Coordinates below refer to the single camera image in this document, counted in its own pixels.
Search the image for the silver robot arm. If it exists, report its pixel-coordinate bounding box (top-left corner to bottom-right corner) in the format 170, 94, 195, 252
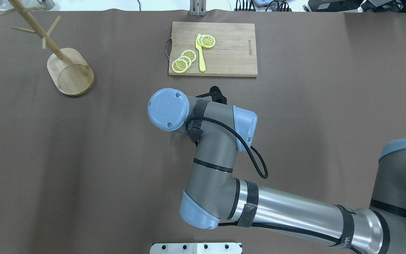
148, 88, 406, 254

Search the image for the wooden cup rack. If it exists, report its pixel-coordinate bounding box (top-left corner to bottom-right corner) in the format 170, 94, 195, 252
0, 0, 95, 97

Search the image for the small metal cup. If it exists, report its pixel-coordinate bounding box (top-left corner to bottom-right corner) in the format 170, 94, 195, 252
38, 0, 55, 10

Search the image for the yellow plastic knife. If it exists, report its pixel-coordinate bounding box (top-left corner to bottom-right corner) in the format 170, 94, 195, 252
195, 33, 206, 72

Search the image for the lemon slice front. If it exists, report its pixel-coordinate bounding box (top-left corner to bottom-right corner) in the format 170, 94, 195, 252
171, 59, 188, 73

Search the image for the lemon slice middle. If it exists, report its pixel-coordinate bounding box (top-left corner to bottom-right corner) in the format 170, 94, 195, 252
178, 56, 192, 68

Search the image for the bamboo cutting board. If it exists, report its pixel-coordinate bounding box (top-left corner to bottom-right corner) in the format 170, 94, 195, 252
168, 22, 258, 78

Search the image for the lemon slice single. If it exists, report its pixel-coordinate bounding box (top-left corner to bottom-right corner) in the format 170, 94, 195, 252
196, 34, 216, 48

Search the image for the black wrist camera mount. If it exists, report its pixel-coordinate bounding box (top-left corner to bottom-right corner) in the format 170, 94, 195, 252
196, 86, 227, 105

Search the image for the black camera cable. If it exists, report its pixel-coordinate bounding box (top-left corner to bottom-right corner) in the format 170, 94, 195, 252
185, 116, 269, 179

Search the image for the aluminium frame post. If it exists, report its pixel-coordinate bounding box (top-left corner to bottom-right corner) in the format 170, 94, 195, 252
190, 0, 207, 17

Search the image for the white pedestal column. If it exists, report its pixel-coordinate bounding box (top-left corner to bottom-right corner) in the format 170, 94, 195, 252
150, 242, 243, 254

